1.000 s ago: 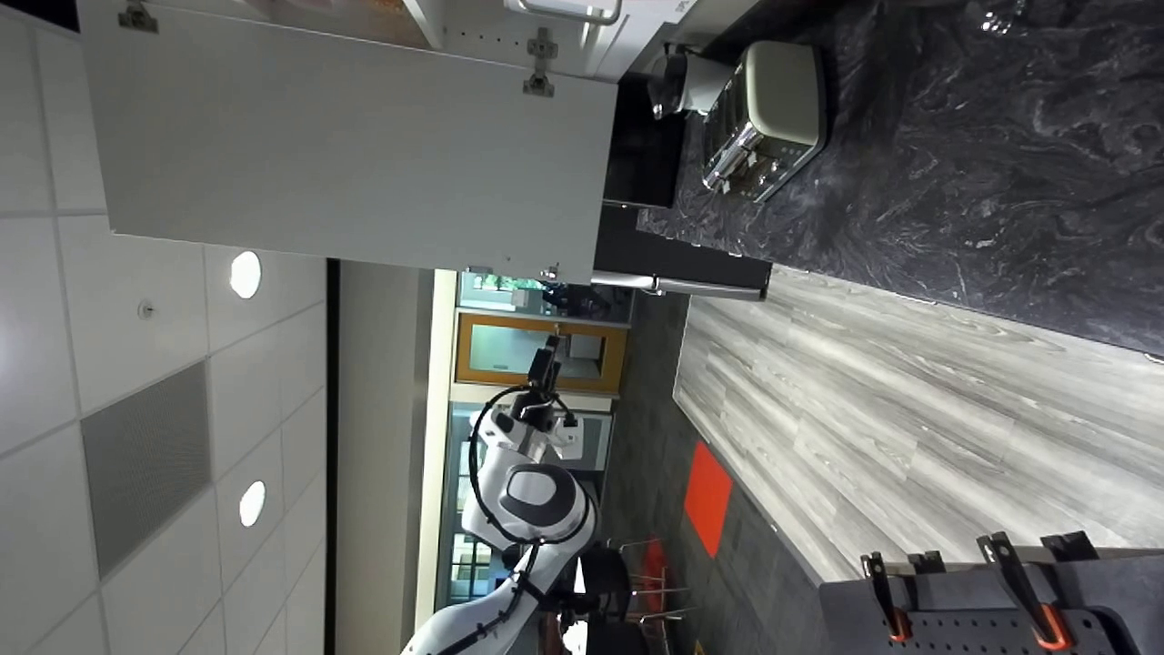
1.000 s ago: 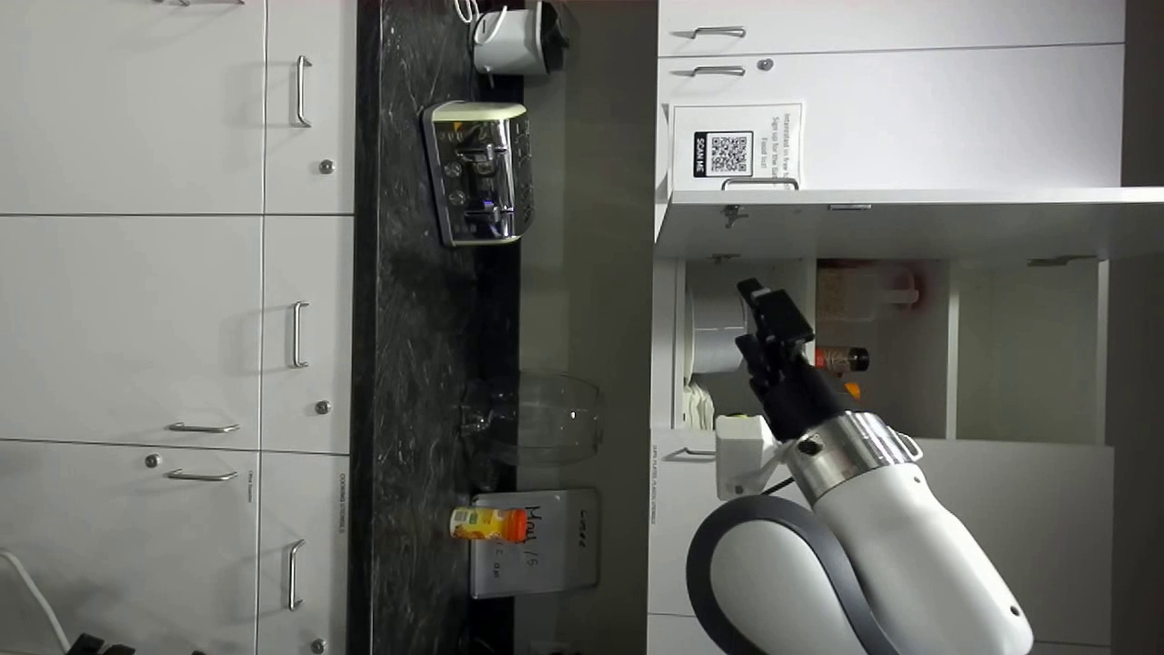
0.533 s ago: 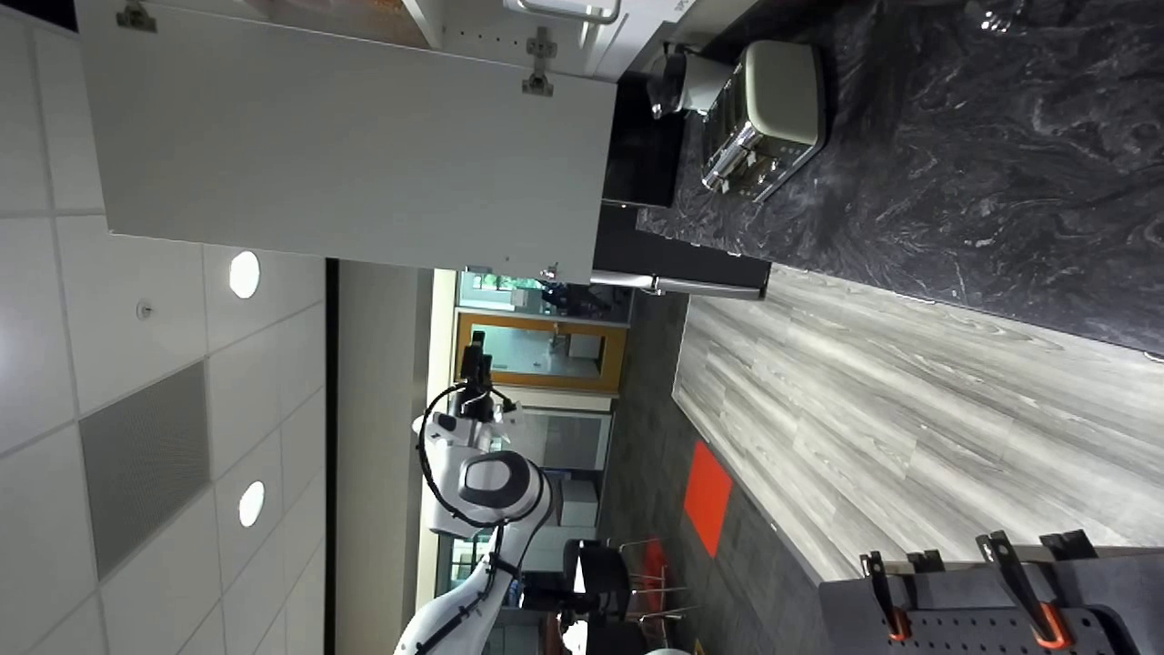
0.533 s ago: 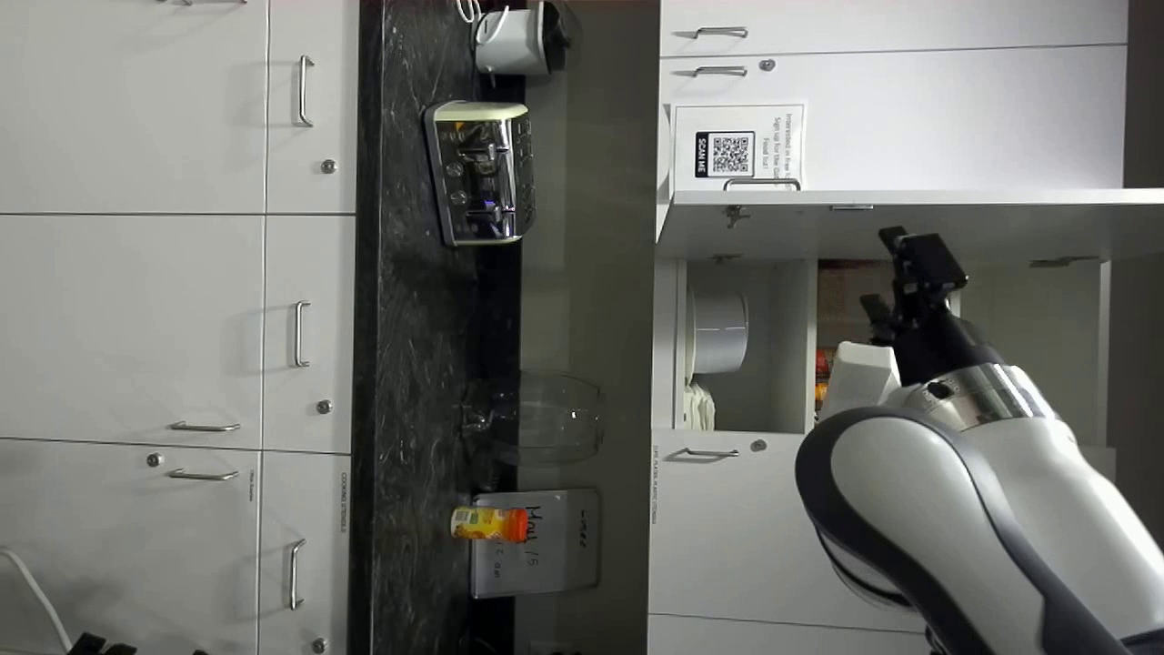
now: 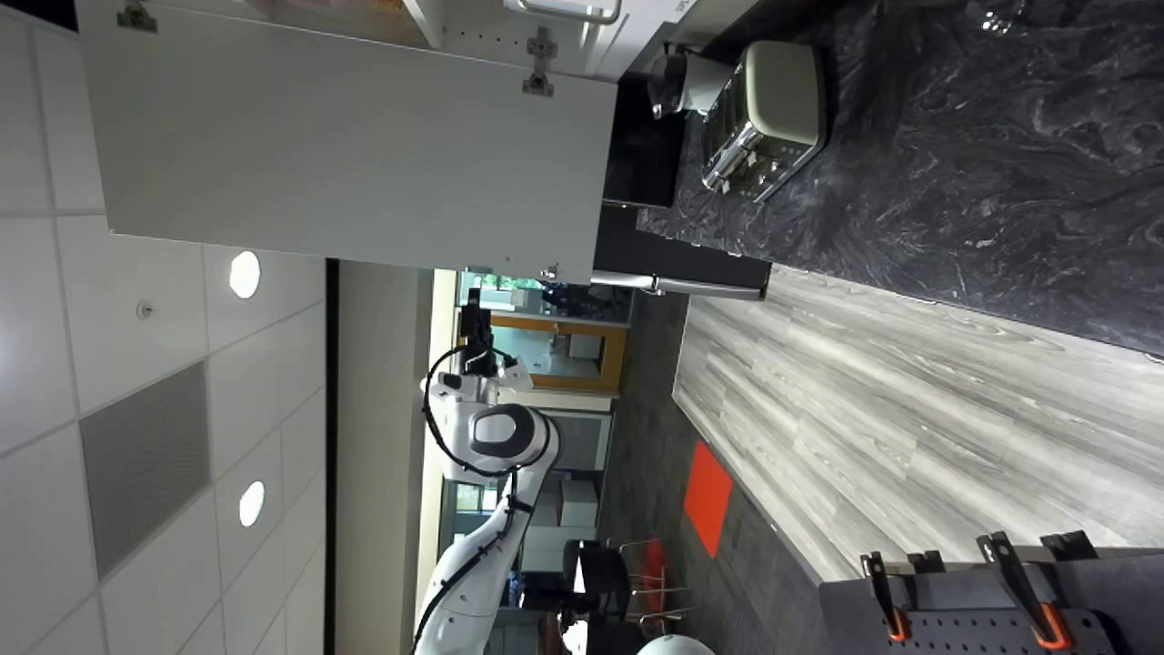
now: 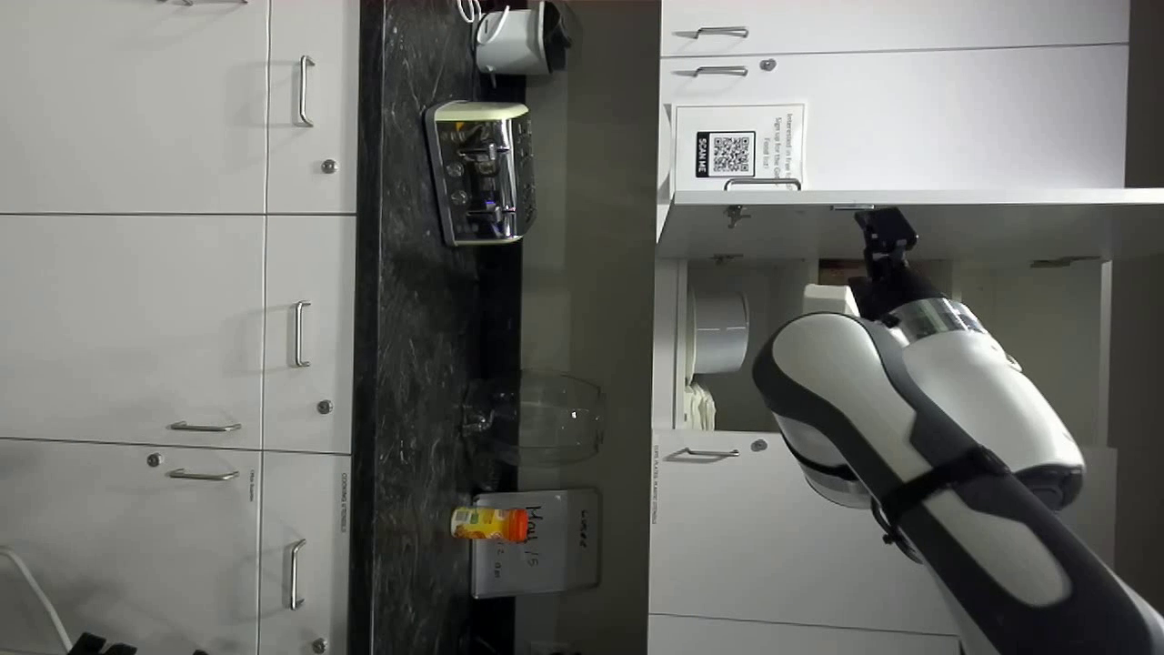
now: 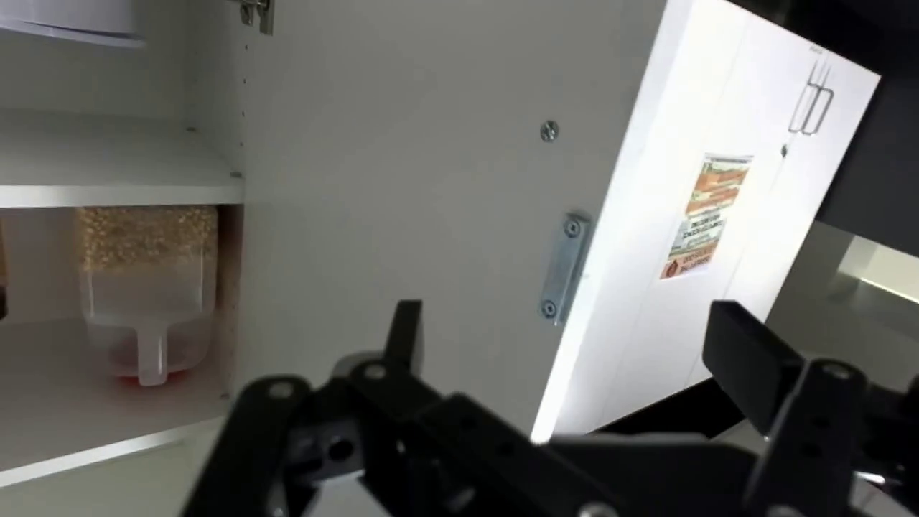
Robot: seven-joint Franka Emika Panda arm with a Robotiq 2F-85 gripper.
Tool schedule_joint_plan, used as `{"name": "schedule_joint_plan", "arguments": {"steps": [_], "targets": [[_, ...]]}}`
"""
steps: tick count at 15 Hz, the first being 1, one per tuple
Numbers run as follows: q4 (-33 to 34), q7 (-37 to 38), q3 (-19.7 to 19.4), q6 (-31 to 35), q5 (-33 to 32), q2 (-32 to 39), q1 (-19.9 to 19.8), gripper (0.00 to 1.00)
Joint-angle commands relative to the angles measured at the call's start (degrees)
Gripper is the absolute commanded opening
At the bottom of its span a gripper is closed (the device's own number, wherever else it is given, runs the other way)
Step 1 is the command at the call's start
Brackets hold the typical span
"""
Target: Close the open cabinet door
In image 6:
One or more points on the white drawer front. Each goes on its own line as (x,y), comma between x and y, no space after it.
(330,509)
(334,278)
(334,72)

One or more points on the white cabinet door with notice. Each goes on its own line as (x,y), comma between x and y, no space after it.
(971,112)

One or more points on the white QR code notice paper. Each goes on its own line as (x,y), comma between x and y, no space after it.
(778,137)

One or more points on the white pot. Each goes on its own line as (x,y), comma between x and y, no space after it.
(721,329)

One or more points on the plain white cabinet door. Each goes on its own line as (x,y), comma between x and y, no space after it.
(910,18)

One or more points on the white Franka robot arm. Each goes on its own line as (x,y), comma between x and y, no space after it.
(960,474)

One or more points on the white base cabinet door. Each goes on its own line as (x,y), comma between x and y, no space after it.
(122,111)
(122,548)
(122,329)

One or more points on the black device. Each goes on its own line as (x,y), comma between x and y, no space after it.
(98,645)

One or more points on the white wall cabinet carcass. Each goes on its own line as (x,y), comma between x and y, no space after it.
(1058,329)

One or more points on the white box appliance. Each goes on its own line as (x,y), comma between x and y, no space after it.
(547,564)

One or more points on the white cabinet door with lock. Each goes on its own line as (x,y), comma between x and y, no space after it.
(729,548)

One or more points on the round cabinet lock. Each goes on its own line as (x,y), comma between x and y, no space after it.
(767,64)
(760,445)
(330,166)
(319,645)
(323,405)
(153,460)

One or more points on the white electric kettle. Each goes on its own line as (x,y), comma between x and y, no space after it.
(511,38)

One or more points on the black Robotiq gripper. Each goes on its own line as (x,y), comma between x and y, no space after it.
(895,286)

